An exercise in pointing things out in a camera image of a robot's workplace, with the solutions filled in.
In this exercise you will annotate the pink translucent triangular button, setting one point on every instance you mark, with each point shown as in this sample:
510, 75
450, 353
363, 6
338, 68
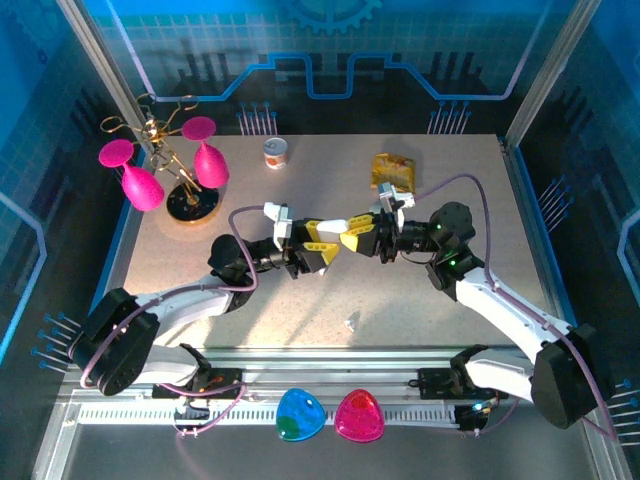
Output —
359, 416

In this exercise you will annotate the blue triangular container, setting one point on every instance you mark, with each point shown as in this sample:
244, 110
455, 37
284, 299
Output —
299, 415

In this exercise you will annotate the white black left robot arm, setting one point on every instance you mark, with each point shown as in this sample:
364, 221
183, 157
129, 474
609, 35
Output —
195, 297

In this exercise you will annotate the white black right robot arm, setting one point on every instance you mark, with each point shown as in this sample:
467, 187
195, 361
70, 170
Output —
505, 305

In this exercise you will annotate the aluminium mounting rail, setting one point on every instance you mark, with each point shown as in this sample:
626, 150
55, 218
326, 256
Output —
325, 362

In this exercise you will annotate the small tin can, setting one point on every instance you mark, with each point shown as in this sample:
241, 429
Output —
275, 156

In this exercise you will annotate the yellow snack packet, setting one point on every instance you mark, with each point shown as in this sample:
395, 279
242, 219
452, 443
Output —
395, 167

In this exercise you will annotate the black electronics board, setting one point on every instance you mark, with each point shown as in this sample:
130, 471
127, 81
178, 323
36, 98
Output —
192, 414
474, 414

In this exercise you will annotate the pink wine glass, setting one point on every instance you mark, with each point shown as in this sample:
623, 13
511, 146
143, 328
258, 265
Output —
210, 167
142, 187

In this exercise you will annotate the aluminium frame post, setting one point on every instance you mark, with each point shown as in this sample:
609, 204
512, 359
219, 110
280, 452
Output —
554, 65
102, 65

